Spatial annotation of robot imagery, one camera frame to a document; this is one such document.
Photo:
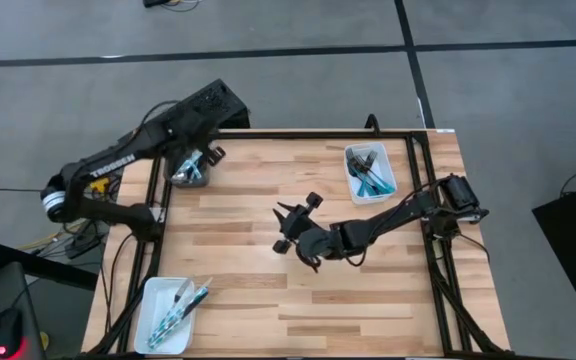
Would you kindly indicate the large white plastic bin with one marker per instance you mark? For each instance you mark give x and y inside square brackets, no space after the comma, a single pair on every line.
[155,300]

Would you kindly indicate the black aluminium table frame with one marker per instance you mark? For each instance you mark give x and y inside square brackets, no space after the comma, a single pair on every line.
[318,134]

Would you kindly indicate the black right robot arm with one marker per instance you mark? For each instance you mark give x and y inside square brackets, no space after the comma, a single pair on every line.
[398,215]

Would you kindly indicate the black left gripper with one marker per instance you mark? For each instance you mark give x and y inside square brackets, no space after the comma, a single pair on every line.
[190,132]

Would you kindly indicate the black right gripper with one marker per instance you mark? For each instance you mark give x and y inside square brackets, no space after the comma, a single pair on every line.
[315,240]

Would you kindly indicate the grey side desk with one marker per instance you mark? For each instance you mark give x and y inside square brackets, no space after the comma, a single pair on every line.
[28,300]

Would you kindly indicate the black computer mouse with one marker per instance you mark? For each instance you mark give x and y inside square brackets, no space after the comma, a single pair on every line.
[7,332]

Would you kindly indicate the black perforated computer case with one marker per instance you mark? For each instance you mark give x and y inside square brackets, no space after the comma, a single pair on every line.
[213,100]

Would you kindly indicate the black metal beam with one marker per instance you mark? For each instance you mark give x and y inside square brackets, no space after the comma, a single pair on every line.
[48,267]

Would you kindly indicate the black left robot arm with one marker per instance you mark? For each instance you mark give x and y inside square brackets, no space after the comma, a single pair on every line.
[113,167]

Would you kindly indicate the dark grey plastic tray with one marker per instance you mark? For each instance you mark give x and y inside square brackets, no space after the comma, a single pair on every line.
[190,182]

